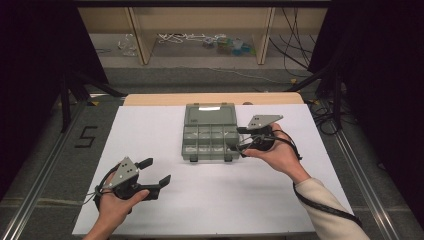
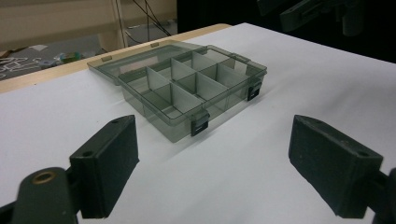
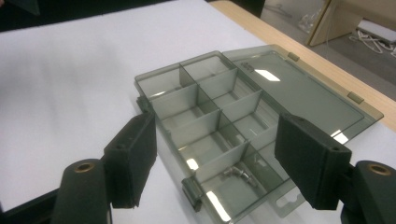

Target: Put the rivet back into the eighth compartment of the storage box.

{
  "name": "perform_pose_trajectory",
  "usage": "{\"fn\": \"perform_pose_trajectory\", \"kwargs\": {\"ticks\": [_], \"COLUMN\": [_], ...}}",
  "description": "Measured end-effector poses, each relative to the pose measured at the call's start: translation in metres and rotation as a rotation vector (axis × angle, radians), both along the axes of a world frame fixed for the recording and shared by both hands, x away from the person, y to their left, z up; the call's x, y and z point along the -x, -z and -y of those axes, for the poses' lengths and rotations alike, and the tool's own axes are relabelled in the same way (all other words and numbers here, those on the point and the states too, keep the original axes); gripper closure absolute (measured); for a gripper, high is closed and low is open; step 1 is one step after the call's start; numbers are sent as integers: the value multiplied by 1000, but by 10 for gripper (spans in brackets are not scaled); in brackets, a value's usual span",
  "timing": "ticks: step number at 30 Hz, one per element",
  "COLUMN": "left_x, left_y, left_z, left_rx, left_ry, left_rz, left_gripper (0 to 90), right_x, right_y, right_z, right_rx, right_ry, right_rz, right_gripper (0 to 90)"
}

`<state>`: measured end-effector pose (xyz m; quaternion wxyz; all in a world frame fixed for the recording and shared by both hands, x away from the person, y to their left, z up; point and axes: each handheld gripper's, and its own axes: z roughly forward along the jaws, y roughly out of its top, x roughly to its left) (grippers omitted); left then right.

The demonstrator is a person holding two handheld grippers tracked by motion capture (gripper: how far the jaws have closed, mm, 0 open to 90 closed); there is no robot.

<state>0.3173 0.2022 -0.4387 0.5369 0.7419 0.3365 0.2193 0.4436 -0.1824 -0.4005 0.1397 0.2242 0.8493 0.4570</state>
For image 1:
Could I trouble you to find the grey plastic organizer box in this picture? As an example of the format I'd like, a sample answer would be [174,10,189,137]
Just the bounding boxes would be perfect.
[181,102,246,164]

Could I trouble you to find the aluminium floor rail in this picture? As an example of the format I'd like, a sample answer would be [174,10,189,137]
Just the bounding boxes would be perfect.
[330,126,403,240]
[0,99,88,240]

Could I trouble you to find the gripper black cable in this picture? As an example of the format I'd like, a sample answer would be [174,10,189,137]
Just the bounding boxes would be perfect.
[264,129,364,228]
[82,162,124,212]

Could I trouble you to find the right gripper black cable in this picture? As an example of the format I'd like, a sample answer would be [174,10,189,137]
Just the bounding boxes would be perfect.
[264,129,364,228]

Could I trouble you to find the wooden shelf unit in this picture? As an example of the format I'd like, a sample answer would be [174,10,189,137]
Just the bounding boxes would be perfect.
[77,6,328,66]

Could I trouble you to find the person's left hand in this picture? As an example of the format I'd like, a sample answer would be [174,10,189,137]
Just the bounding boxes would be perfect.
[97,189,151,228]

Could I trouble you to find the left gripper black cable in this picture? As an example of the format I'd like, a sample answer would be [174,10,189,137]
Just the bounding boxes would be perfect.
[82,162,124,212]

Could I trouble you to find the black metal stand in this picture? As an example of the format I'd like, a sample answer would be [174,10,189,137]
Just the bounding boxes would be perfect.
[59,70,127,134]
[285,62,345,130]

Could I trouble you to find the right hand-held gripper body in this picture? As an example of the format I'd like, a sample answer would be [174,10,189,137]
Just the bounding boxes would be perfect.
[246,114,285,152]

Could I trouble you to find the white rope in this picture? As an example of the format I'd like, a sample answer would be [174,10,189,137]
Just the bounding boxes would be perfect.
[156,32,228,45]

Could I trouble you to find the wooden table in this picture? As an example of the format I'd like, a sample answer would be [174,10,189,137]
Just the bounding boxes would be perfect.
[122,92,305,107]

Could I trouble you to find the pile of colourful toys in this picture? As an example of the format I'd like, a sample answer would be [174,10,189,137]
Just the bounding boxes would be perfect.
[202,35,257,57]

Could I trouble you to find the person's right hand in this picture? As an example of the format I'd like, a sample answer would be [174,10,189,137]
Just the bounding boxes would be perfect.
[241,122,312,185]

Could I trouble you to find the bundle of black cables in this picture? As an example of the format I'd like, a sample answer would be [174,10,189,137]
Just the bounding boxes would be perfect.
[268,7,318,72]

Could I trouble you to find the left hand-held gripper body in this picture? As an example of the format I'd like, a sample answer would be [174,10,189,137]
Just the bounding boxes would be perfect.
[105,156,162,202]

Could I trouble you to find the black floor cables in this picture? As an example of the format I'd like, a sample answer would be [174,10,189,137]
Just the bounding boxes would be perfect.
[308,98,342,137]

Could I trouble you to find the white paper sheet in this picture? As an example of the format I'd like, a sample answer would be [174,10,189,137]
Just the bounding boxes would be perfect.
[71,103,361,236]

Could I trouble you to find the clear plastic bag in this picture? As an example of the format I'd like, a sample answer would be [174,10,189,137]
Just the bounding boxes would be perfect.
[116,32,139,58]

